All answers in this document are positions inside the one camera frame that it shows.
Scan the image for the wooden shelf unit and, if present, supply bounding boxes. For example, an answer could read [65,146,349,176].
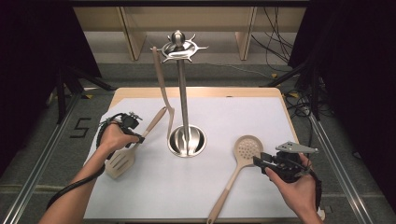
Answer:
[73,6,307,62]

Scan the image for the person's left hand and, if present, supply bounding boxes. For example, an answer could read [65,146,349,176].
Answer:
[99,123,141,159]

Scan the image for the stainless steel utensil rack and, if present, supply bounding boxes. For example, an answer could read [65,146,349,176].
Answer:
[151,29,209,158]

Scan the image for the white paper sheet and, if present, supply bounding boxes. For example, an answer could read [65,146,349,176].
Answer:
[83,96,300,219]

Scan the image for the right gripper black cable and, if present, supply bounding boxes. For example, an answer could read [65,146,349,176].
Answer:
[306,169,323,213]

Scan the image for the beige slotted spatula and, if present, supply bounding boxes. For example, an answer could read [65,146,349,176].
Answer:
[105,106,168,180]

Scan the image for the beige skimmer spoon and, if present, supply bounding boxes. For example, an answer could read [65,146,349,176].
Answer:
[206,134,264,224]

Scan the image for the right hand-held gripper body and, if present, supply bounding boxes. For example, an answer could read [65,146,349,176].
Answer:
[270,141,320,184]

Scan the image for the black metal stand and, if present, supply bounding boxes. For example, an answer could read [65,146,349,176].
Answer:
[55,64,117,125]
[261,59,322,121]

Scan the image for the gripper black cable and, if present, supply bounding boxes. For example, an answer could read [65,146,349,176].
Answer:
[46,112,125,210]
[306,169,323,213]

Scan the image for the dark curtain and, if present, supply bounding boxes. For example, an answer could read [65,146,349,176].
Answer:
[0,0,103,175]
[289,0,396,203]

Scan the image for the person's right hand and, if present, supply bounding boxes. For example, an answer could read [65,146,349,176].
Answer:
[264,153,318,217]

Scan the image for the black floor cables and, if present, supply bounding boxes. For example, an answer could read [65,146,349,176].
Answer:
[250,6,295,73]

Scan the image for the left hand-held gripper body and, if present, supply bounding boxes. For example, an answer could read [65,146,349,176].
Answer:
[119,111,144,134]

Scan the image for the aluminium floor rail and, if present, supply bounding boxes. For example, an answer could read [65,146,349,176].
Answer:
[0,92,82,224]
[306,111,372,224]

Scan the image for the white floor cable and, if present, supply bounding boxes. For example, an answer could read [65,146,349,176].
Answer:
[199,62,273,79]

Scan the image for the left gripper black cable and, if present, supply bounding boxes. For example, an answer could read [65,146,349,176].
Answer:
[46,112,125,210]

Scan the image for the beige plain kitchen utensil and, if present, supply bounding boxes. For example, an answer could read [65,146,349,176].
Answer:
[151,46,176,142]

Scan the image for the tangled cable bundle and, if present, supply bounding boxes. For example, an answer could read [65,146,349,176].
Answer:
[283,89,332,119]

